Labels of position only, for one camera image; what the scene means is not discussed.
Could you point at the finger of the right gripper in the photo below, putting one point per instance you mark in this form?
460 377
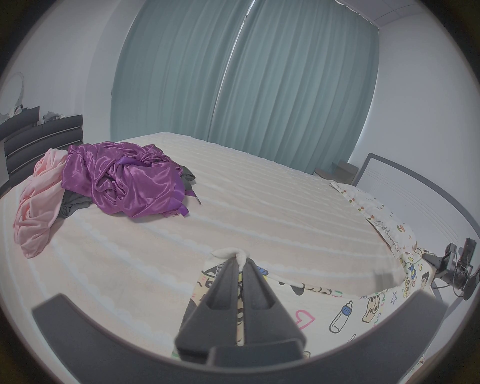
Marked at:
431 258

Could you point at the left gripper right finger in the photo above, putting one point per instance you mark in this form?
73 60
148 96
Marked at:
270 318

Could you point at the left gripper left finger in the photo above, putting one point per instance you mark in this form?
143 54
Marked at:
213 318

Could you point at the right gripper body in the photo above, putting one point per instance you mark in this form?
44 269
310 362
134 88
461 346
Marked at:
446 268

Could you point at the white printed pyjama top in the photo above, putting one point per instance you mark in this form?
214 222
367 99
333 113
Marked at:
337 311

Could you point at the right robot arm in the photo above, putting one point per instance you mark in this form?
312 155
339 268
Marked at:
468 270

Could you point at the bed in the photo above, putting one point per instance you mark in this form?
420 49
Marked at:
262 210

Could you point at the white printed pillow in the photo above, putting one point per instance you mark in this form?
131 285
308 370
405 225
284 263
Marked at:
375 213

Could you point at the grey bedside table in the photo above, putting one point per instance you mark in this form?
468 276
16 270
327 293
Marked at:
337 170

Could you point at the purple satin garment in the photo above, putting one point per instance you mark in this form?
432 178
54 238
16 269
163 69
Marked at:
127 180

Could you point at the dark grey garment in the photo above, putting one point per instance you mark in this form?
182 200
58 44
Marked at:
73 202

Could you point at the blue-green curtain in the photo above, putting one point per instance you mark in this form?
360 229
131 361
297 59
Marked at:
300 93
168 67

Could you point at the pink garment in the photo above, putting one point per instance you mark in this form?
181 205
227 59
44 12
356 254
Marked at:
37 202

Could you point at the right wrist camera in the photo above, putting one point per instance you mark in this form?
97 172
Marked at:
450 250

